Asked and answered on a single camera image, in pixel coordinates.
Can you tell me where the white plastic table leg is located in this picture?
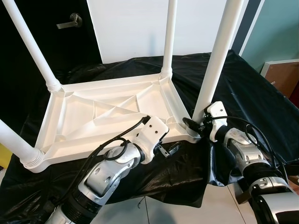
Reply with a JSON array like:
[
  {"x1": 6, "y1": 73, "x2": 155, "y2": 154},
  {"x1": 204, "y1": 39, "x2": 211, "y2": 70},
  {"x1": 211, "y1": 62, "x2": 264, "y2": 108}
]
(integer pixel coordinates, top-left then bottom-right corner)
[
  {"x1": 161, "y1": 0, "x2": 178, "y2": 80},
  {"x1": 0, "y1": 119, "x2": 45, "y2": 171},
  {"x1": 192, "y1": 0, "x2": 244, "y2": 121},
  {"x1": 2, "y1": 0, "x2": 63, "y2": 91}
]

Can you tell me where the dark red cloth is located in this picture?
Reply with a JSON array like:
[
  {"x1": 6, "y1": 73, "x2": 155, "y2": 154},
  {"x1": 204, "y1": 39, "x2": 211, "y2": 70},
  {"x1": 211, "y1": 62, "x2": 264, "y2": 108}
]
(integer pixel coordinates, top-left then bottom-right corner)
[{"x1": 287, "y1": 79, "x2": 299, "y2": 108}]

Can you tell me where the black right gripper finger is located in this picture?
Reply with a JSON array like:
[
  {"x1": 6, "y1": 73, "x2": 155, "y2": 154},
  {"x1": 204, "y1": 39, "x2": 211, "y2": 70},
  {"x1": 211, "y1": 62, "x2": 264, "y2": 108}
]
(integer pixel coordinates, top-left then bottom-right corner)
[{"x1": 181, "y1": 117, "x2": 202, "y2": 137}]

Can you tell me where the yellow plastic object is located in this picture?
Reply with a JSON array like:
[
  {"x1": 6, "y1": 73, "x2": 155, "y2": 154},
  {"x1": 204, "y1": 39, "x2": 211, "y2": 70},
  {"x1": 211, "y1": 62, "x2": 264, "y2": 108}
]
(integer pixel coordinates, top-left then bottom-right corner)
[{"x1": 0, "y1": 145, "x2": 12, "y2": 168}]

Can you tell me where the white framed brown board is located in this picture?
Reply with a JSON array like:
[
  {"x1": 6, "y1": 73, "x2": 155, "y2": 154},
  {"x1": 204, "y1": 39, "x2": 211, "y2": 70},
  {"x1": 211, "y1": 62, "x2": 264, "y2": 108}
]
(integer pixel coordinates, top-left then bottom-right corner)
[{"x1": 260, "y1": 59, "x2": 299, "y2": 98}]

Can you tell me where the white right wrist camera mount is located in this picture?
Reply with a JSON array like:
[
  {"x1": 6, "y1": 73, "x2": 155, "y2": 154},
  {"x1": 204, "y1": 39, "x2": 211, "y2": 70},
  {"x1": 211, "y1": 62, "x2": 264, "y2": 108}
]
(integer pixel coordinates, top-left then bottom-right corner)
[{"x1": 206, "y1": 102, "x2": 229, "y2": 143}]

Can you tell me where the dark grey wall trim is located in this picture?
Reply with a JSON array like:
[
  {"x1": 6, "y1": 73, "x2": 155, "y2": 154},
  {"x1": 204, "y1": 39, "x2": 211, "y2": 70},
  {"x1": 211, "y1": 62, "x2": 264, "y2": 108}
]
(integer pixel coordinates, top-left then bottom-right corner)
[{"x1": 231, "y1": 0, "x2": 264, "y2": 54}]

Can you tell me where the silver door lever handle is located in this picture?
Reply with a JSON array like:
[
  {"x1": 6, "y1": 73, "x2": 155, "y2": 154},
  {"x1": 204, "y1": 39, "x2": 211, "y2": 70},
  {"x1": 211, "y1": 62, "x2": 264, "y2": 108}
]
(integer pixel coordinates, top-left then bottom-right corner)
[{"x1": 56, "y1": 13, "x2": 83, "y2": 29}]

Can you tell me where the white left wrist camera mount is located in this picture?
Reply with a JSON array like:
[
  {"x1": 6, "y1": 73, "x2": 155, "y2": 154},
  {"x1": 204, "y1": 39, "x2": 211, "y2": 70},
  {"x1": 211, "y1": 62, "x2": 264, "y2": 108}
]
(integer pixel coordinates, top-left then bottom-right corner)
[{"x1": 133, "y1": 116, "x2": 170, "y2": 164}]

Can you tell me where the pink clear plastic bag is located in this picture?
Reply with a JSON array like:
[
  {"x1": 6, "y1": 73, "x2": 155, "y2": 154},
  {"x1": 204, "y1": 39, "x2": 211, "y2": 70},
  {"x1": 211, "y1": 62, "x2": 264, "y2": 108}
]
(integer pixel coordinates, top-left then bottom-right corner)
[{"x1": 280, "y1": 175, "x2": 299, "y2": 199}]

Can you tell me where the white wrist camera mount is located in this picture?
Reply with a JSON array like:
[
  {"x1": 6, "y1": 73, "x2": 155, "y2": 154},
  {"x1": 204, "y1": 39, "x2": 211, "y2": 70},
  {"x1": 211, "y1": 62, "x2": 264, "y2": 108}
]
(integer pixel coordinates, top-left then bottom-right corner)
[
  {"x1": 133, "y1": 116, "x2": 170, "y2": 164},
  {"x1": 206, "y1": 102, "x2": 229, "y2": 143}
]

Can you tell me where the white plastic table top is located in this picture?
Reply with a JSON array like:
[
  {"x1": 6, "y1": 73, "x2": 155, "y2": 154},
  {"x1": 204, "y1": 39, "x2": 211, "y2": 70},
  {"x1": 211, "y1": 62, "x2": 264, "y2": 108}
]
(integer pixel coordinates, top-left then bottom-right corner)
[{"x1": 21, "y1": 70, "x2": 204, "y2": 173}]

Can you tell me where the black plastic table cover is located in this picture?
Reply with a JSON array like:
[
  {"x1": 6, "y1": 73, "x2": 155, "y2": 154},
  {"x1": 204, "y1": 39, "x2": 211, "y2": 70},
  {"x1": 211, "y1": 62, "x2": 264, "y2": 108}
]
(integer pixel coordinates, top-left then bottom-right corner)
[{"x1": 0, "y1": 50, "x2": 299, "y2": 224}]

